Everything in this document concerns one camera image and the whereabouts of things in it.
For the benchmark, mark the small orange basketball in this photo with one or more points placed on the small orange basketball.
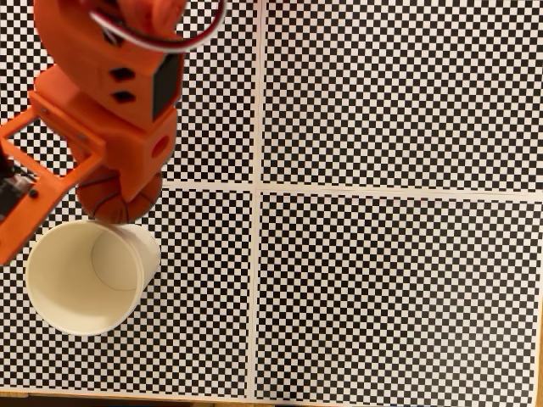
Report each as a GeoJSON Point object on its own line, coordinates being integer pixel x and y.
{"type": "Point", "coordinates": [106, 207]}

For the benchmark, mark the white paper cup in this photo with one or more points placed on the white paper cup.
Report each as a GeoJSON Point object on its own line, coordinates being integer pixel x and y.
{"type": "Point", "coordinates": [63, 275]}

